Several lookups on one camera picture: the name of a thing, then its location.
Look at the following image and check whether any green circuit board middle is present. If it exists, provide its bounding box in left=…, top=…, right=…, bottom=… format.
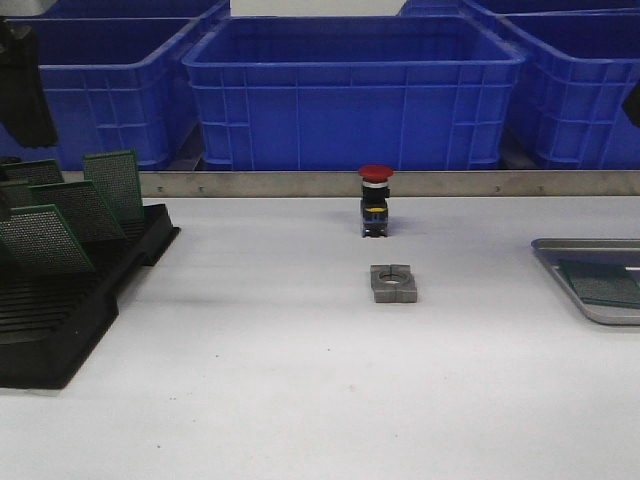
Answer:
left=30, top=181, right=126, bottom=243

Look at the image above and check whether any green perforated circuit board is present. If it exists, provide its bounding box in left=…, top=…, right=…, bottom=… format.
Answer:
left=558, top=259, right=639, bottom=309

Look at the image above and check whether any green circuit board front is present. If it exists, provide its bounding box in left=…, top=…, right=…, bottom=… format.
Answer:
left=1, top=204, right=95, bottom=277

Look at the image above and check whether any blue plastic crate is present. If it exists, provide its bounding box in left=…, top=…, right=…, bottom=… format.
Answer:
left=183, top=16, right=523, bottom=171
left=1, top=18, right=200, bottom=170
left=496, top=13, right=639, bottom=170

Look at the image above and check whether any green circuit board upright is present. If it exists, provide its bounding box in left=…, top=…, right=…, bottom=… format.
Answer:
left=83, top=150, right=144, bottom=223

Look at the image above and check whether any black slotted board rack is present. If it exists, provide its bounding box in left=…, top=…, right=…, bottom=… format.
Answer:
left=1, top=204, right=179, bottom=389

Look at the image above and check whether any red emergency stop button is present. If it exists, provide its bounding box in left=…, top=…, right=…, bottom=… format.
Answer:
left=358, top=164, right=394, bottom=237

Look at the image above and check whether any blue crate rear centre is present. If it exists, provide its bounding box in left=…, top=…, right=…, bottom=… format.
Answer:
left=398, top=0, right=513, bottom=17

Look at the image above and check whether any blue plastic crate centre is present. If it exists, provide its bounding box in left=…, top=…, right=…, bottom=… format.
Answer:
left=183, top=16, right=523, bottom=171

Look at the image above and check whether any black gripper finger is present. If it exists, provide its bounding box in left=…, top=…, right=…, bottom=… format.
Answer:
left=1, top=17, right=58, bottom=148
left=622, top=89, right=640, bottom=128

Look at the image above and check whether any blue crate rear right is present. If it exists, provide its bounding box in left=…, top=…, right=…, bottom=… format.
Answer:
left=464, top=0, right=639, bottom=15

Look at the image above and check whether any green circuit board left edge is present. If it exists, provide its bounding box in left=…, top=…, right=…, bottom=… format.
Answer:
left=1, top=179, right=37, bottom=210

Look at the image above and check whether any silver metal tray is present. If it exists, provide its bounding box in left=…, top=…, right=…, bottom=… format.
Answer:
left=531, top=238, right=639, bottom=327

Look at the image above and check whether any metal table edge rail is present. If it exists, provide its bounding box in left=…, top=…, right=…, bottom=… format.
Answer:
left=140, top=170, right=639, bottom=198

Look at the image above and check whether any green circuit board rear left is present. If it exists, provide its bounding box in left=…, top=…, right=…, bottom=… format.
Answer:
left=1, top=159, right=64, bottom=185

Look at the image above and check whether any blue plastic crate left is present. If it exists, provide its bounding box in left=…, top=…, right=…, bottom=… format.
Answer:
left=1, top=18, right=200, bottom=170

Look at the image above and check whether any grey metal clamp block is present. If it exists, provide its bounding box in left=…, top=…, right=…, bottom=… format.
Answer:
left=370, top=264, right=418, bottom=303

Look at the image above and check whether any blue crate rear left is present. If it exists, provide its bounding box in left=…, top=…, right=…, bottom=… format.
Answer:
left=37, top=0, right=231, bottom=19

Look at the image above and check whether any blue plastic crate right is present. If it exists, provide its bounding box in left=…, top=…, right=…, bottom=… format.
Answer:
left=496, top=13, right=639, bottom=170

